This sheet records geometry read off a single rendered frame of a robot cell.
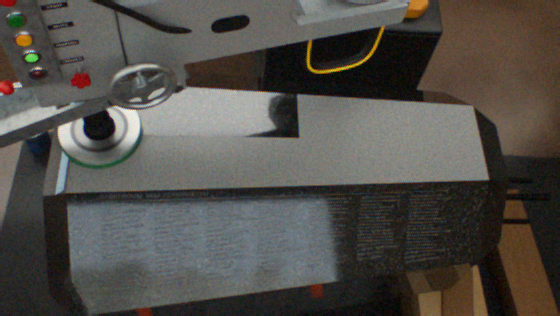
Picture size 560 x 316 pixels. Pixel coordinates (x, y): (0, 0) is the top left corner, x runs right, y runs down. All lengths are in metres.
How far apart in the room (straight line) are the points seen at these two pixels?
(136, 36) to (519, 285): 1.77
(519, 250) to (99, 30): 1.87
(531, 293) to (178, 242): 1.42
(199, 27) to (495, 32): 2.27
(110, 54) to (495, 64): 2.28
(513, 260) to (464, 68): 1.03
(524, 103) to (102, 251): 2.14
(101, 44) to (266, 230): 0.68
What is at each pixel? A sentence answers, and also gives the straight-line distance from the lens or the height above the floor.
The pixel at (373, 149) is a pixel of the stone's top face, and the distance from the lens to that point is 1.74.
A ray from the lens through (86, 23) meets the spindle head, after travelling 1.24.
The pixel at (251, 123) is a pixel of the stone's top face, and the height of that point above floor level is 0.87.
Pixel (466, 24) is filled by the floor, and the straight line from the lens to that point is 3.36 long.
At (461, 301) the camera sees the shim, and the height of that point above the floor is 0.26.
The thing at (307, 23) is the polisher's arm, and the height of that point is 1.27.
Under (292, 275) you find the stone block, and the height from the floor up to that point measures 0.68.
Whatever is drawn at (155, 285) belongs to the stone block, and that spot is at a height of 0.67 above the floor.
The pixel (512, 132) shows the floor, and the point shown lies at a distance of 3.04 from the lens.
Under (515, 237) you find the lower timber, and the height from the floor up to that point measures 0.13.
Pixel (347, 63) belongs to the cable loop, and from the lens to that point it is 1.76.
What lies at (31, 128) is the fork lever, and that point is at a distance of 1.58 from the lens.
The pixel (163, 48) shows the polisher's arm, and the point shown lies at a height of 1.28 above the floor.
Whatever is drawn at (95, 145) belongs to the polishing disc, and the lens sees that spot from 1.69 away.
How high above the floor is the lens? 2.32
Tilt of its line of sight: 60 degrees down
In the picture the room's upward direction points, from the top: 9 degrees clockwise
